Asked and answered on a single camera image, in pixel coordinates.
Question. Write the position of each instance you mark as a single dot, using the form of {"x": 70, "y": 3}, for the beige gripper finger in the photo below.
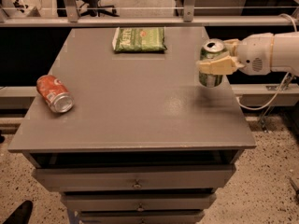
{"x": 223, "y": 66}
{"x": 231, "y": 45}

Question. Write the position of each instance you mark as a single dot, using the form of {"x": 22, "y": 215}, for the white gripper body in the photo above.
{"x": 253, "y": 54}

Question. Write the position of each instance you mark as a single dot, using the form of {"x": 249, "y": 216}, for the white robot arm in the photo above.
{"x": 284, "y": 58}

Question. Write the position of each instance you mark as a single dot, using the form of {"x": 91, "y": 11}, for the green jalapeno chip bag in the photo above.
{"x": 139, "y": 40}

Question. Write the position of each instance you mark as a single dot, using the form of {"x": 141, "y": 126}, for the orange soda can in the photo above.
{"x": 54, "y": 93}

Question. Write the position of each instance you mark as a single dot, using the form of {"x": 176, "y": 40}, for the grey metal railing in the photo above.
{"x": 43, "y": 13}

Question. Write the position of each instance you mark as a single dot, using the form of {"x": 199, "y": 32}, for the grey drawer cabinet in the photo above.
{"x": 145, "y": 142}

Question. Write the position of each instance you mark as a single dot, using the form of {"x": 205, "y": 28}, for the black shoe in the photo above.
{"x": 21, "y": 215}

